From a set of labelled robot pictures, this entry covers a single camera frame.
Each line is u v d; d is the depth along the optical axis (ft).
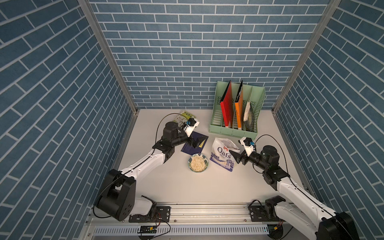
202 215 2.43
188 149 3.16
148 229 2.36
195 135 3.45
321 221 1.37
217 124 3.55
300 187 1.73
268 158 2.00
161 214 2.42
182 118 3.68
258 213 2.42
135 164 1.61
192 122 2.19
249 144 2.18
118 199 1.35
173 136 2.12
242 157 2.29
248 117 2.98
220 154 2.67
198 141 2.32
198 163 2.85
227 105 2.84
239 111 2.98
